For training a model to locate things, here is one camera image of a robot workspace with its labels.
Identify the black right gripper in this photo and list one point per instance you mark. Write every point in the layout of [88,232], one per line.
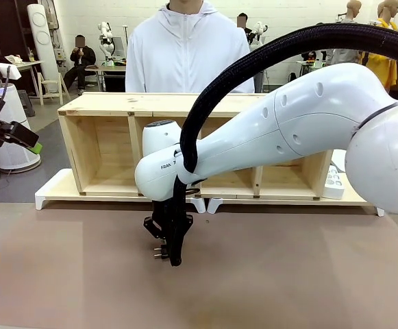
[161,212]

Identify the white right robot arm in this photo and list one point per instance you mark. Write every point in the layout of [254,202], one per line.
[287,130]

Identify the white cylindrical air purifier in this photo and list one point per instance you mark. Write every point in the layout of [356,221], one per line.
[13,157]

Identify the short wooden white-legged riser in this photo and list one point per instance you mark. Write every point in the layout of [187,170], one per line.
[214,205]

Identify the long wooden white-legged riser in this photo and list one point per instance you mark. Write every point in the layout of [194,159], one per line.
[53,188]

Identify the small wooden step stool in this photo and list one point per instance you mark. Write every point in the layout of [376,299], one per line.
[49,84]

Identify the light wooden compartment shelf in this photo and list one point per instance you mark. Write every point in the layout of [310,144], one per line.
[99,106]

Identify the tall white tower air conditioner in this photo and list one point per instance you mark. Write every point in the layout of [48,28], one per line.
[42,41]

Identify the seated person in black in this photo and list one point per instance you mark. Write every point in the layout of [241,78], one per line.
[82,56]

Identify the background work table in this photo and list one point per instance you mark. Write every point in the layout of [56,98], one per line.
[106,68]

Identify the white power strip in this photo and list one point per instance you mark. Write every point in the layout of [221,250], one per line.
[334,186]

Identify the person in white hoodie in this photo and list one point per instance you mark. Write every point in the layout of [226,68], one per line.
[185,51]

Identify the standing person in background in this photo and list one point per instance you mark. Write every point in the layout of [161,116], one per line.
[242,21]

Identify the mannequin in yellow jacket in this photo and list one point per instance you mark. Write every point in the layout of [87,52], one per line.
[383,61]

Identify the bare beige mannequin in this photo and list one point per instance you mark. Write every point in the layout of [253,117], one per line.
[352,10]

